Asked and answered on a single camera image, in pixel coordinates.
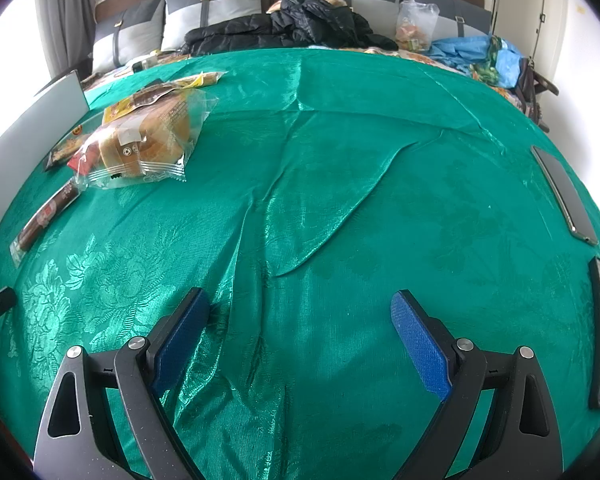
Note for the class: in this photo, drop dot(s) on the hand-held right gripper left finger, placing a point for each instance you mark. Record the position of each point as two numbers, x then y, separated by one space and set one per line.
180 345

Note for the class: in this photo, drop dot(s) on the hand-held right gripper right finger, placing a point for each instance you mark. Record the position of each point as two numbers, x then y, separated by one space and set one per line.
422 350

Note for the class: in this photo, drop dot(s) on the brown sausage packet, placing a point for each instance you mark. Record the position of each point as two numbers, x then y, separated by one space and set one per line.
45 215

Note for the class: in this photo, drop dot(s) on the red snack packet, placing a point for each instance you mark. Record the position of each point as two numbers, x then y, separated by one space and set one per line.
77 161

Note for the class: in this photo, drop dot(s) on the chicken foot clear packet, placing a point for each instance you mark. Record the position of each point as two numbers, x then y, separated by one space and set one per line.
67 147

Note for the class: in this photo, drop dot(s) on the white cardboard box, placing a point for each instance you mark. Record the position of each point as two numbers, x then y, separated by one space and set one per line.
30 120

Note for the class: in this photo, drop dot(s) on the bread loaf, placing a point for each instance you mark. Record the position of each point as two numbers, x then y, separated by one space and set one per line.
145 135

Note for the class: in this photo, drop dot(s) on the yellow label snack packet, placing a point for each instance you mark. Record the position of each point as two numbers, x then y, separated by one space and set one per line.
150 94

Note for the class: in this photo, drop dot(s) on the green satin cloth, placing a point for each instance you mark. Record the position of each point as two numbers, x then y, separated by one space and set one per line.
330 200

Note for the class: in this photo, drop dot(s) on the smartphone with grey back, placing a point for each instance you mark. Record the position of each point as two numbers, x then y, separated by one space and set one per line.
565 195

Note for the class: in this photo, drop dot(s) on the grey curtain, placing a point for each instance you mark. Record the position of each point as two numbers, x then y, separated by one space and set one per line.
65 15

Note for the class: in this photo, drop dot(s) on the brown handbag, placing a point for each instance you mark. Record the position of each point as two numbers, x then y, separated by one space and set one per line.
532 90

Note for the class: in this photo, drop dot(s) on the floral bedsheet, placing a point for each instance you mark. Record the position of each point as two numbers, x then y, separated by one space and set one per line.
420 56

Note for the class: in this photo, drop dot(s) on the green patterned cloth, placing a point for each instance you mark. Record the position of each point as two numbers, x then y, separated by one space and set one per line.
487 62

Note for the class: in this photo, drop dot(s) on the blue cloth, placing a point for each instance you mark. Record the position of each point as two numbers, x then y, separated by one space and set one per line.
455 50

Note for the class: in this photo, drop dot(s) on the clear plastic bag of food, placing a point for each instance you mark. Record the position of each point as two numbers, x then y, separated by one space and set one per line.
417 27

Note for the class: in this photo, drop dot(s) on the black down jacket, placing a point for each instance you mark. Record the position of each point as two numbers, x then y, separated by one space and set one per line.
280 30

